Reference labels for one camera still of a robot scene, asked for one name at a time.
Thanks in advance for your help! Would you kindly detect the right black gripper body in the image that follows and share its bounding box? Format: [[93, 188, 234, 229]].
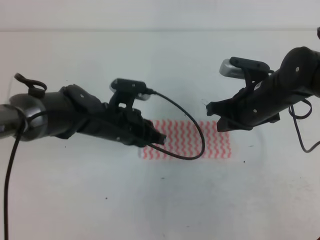
[[232, 82, 280, 128]]

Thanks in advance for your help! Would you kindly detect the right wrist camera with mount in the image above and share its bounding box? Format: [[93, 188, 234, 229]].
[[219, 56, 274, 86]]

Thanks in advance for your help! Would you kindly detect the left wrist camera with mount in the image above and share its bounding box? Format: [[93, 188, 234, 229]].
[[109, 78, 153, 110]]

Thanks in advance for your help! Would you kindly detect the left black camera cable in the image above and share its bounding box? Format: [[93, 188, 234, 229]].
[[4, 89, 206, 240]]

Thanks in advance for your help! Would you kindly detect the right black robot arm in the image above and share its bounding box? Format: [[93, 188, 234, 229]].
[[206, 46, 320, 132]]

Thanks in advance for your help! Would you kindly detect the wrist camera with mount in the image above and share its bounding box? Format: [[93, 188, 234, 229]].
[[219, 56, 274, 86], [109, 78, 153, 110]]

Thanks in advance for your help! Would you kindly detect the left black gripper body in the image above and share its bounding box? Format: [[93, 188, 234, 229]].
[[79, 106, 150, 148]]

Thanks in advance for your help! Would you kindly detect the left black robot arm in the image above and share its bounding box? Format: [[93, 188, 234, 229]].
[[0, 73, 166, 148]]

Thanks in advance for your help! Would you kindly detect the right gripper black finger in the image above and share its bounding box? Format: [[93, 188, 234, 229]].
[[206, 98, 239, 116], [216, 117, 250, 132]]

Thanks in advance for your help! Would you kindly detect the pink white wavy striped towel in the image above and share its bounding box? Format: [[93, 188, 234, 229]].
[[152, 119, 232, 159]]

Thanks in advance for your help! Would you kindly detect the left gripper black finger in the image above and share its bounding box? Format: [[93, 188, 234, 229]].
[[148, 133, 167, 145], [143, 119, 160, 138]]

